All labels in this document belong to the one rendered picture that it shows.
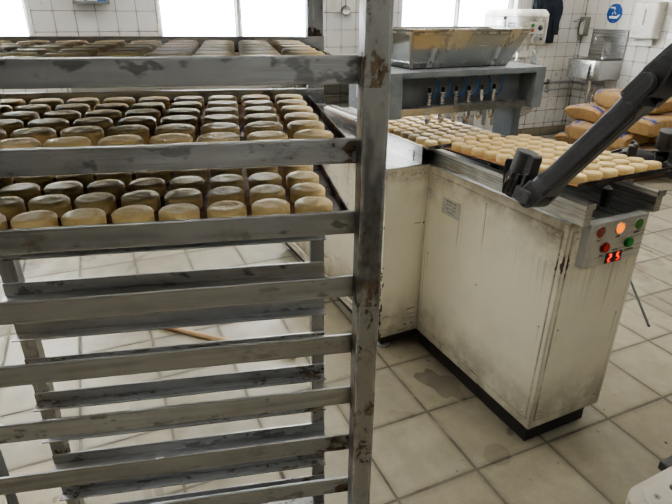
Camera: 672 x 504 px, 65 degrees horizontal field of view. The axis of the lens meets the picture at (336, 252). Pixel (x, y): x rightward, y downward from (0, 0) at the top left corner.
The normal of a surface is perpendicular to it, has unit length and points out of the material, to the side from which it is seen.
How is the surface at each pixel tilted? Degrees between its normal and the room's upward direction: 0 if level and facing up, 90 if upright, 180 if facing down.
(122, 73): 90
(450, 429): 0
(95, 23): 90
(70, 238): 90
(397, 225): 90
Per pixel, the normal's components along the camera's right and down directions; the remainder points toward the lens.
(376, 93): 0.18, 0.41
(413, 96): 0.43, 0.38
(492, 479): 0.01, -0.91
